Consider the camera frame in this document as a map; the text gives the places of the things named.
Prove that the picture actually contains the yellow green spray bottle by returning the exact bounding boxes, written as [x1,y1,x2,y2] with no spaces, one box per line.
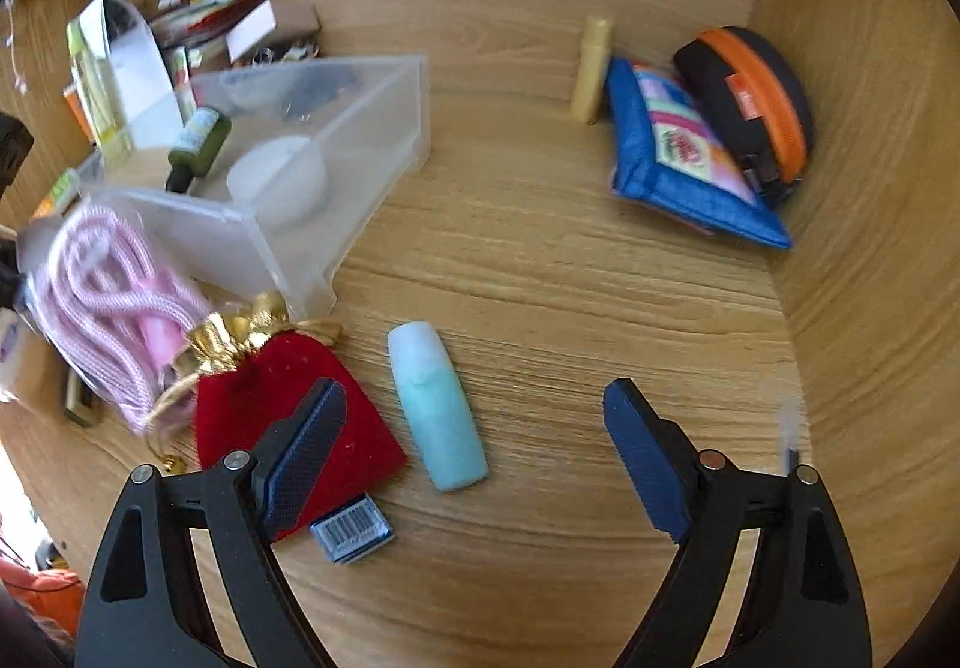
[67,19,132,173]

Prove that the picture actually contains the fruit pattern sticker strip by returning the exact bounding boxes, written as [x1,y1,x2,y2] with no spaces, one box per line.
[164,46,197,122]

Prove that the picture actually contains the teal plastic tube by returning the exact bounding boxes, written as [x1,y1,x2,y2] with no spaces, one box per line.
[387,320,488,492]

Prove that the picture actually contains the white small box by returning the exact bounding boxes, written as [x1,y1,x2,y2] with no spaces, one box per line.
[226,0,277,62]

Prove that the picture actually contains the white folded paper stand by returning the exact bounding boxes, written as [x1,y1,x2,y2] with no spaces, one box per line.
[75,0,182,150]

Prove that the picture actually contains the small metal lighter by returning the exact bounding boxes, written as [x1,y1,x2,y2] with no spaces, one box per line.
[62,369,103,428]

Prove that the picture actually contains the orange sunscreen tube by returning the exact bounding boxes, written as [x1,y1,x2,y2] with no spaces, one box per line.
[62,83,96,145]

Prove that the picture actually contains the clear plastic storage bin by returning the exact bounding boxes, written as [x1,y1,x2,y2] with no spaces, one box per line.
[80,54,430,317]

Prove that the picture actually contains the blue fabric pouch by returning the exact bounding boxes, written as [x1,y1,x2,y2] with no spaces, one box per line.
[605,58,793,251]

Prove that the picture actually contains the small barcode box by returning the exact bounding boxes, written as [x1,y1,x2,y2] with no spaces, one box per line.
[309,494,395,565]

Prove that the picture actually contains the small yellow lotion bottle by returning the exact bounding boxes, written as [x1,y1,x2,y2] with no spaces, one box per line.
[569,17,613,124]

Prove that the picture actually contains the dark green glass bottle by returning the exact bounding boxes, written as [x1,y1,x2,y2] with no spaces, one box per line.
[164,106,231,194]

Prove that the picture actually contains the white round plastic jar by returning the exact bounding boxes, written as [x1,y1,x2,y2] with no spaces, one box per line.
[226,136,329,230]

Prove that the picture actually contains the stack of books and pens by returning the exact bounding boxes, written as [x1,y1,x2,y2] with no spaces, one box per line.
[145,0,324,74]

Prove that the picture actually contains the black orange zip case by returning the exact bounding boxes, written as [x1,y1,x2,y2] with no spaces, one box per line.
[672,25,815,209]

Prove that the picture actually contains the green orange lotion tube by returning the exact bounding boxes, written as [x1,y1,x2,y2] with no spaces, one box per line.
[31,168,83,219]

